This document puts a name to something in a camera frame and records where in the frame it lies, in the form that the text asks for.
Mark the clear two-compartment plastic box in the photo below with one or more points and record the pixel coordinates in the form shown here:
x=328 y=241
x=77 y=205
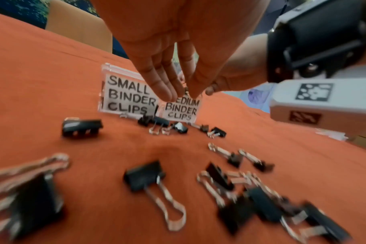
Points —
x=125 y=97

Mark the pile of black binder clips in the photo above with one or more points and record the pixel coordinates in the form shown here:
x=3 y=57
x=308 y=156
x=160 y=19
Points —
x=146 y=174

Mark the person's left hand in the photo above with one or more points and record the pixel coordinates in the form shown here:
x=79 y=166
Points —
x=177 y=31

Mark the red tablecloth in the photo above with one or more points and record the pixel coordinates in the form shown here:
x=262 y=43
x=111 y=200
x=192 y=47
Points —
x=110 y=145

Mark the black wristband with marker tags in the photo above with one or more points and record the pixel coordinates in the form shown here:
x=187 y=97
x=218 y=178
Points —
x=315 y=35

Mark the person's right hand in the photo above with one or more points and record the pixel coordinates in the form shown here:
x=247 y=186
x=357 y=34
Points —
x=246 y=69

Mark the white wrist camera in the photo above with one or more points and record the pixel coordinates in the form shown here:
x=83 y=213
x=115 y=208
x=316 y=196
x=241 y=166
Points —
x=336 y=109

